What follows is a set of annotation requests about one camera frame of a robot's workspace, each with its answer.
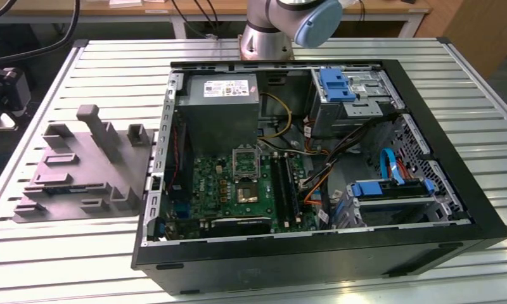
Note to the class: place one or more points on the grey power supply unit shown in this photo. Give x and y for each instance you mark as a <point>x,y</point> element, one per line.
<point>215,120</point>

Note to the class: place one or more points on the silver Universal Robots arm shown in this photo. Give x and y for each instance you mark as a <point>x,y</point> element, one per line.
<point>262,38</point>

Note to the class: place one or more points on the blue drive bay latch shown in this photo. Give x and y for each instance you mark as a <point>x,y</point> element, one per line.
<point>335,85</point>

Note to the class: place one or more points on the black RAM slot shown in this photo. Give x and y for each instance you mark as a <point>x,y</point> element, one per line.
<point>295,190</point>
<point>290,190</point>
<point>279,190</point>
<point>283,190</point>

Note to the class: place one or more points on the black PC case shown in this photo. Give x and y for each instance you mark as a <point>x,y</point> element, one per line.
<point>279,266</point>

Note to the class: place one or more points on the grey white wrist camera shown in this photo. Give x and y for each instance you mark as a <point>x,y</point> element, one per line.
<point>20,88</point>

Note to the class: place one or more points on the green motherboard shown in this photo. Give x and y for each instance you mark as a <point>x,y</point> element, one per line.
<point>211,171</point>

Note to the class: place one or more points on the pink white box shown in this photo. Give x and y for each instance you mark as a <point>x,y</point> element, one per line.
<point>127,3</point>

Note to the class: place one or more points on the wooden cabinet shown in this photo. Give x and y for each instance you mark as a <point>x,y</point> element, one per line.
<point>482,31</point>

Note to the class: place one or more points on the blue plastic bracket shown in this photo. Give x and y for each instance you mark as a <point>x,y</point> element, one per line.
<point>342,210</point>

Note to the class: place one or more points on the CPU socket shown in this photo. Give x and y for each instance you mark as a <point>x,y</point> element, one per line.
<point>248,193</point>

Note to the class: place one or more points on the black Nvidia graphics card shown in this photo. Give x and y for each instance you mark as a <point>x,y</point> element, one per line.
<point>240,223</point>

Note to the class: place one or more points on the wooden desk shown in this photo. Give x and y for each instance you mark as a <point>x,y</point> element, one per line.
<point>109,11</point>

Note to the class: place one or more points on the blue carrier disk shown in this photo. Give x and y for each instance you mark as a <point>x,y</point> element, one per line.
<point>367,189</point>

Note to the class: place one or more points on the metal locking lever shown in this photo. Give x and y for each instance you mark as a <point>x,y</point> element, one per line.
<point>262,148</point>

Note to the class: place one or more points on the blue VGA port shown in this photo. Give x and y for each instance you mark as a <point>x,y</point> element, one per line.
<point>161,229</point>

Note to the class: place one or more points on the grey metal drive cage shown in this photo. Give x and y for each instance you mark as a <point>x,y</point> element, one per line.
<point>363,109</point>

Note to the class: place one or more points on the green RAM stick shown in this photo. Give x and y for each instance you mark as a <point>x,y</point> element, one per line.
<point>67,190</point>

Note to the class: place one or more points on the grey metal disk bay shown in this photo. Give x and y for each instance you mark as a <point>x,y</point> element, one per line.
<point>396,201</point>

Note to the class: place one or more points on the grey parts rack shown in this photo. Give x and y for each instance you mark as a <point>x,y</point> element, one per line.
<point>92,177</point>

